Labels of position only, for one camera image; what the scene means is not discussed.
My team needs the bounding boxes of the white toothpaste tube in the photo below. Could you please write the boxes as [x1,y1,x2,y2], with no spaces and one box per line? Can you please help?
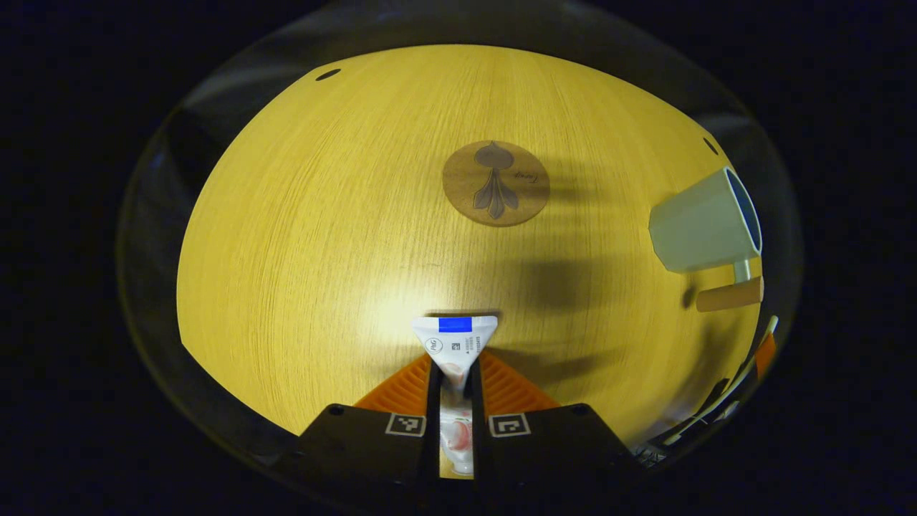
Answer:
[411,315,499,477]

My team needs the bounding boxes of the wooden desktop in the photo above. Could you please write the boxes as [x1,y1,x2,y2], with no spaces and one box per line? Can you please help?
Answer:
[176,44,766,479]

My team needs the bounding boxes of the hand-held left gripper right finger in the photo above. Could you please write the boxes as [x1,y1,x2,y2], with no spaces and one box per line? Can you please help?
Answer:
[469,350,640,497]

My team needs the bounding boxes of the pale green cup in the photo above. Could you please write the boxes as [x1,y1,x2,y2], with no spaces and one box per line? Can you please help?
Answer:
[648,166,765,313]

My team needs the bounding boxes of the round brown wooden coaster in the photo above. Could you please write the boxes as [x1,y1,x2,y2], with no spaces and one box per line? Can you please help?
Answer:
[442,140,551,228]

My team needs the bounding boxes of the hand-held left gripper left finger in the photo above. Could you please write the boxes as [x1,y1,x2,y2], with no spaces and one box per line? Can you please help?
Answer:
[296,351,443,497]

